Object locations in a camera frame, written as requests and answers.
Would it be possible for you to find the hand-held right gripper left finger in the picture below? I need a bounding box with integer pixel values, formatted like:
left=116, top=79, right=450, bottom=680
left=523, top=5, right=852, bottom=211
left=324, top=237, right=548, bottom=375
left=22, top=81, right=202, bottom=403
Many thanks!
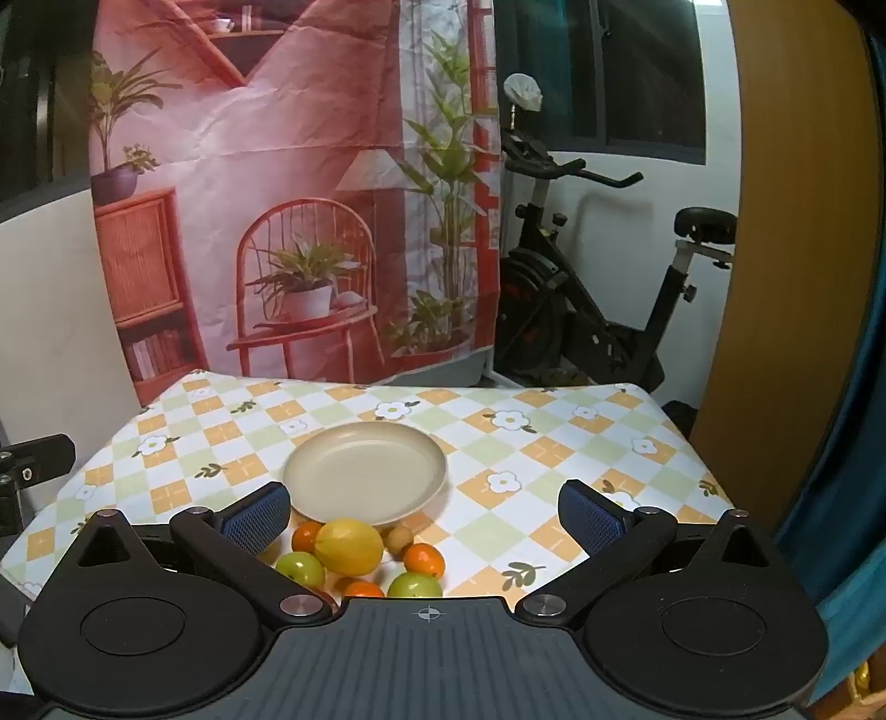
left=48, top=482, right=333, bottom=630

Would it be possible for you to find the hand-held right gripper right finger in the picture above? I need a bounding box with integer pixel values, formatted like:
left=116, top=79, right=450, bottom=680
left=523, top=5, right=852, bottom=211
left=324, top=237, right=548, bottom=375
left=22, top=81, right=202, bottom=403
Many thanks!
left=516, top=477, right=810, bottom=630

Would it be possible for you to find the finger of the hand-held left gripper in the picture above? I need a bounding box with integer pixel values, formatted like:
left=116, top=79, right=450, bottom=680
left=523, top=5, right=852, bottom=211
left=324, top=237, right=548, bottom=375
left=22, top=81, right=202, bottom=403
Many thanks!
left=0, top=434, right=77, bottom=486

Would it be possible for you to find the yellow-green apple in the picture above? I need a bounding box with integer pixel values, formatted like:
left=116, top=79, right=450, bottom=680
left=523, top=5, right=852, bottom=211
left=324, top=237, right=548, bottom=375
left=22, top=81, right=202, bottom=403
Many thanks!
left=275, top=551, right=326, bottom=588

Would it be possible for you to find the yellow lemon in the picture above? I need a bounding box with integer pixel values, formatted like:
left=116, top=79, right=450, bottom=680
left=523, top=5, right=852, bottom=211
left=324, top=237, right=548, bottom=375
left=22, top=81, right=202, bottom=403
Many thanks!
left=315, top=519, right=385, bottom=575

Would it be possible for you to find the beige plate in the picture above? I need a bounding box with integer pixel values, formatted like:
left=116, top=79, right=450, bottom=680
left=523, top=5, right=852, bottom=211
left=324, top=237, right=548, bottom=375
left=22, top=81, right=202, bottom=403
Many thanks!
left=282, top=422, right=450, bottom=528

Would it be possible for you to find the green apple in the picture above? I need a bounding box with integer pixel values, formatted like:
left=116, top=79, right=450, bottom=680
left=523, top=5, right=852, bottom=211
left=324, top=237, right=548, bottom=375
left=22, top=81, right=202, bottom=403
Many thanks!
left=386, top=571, right=442, bottom=600

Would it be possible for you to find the checkered flower tablecloth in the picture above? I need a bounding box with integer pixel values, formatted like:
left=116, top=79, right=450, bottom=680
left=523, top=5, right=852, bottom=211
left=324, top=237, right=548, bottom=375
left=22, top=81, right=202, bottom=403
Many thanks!
left=0, top=370, right=735, bottom=603

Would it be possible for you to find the black exercise bike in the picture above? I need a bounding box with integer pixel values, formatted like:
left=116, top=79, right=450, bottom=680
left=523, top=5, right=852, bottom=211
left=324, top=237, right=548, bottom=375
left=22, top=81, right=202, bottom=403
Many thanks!
left=494, top=104, right=740, bottom=399

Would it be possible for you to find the blue curtain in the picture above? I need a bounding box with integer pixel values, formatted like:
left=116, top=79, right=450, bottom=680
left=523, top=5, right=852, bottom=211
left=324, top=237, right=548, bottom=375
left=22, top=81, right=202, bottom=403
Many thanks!
left=771, top=277, right=886, bottom=693

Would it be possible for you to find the dark window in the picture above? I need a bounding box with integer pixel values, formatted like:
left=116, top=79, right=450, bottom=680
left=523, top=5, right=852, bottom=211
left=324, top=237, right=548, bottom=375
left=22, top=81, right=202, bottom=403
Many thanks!
left=494, top=0, right=707, bottom=167
left=0, top=0, right=94, bottom=202

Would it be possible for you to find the white cloth cap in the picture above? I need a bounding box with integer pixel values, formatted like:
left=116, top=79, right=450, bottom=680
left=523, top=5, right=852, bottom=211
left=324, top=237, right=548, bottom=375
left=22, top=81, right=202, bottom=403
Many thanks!
left=503, top=75, right=543, bottom=112

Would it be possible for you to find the pink printed wall tapestry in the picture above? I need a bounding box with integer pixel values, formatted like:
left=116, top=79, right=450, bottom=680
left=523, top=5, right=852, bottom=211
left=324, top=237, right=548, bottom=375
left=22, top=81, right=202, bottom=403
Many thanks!
left=90, top=0, right=503, bottom=406

